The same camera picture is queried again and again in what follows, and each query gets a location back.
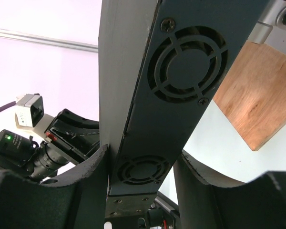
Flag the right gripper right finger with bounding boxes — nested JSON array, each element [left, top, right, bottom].
[[174, 153, 286, 229]]

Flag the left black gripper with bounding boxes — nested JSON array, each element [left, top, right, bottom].
[[45, 109, 100, 164]]

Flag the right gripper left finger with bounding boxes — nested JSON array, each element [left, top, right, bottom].
[[0, 145, 108, 229]]

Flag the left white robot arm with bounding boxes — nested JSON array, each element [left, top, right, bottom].
[[0, 109, 100, 182]]

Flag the wooden board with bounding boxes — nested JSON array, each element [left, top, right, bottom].
[[214, 42, 286, 151]]

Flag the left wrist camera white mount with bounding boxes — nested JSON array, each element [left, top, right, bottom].
[[15, 94, 54, 132]]

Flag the black network switch blue front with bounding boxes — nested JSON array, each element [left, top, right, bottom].
[[97, 0, 270, 218]]

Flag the left aluminium frame post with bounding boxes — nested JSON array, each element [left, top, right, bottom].
[[0, 29, 98, 53]]

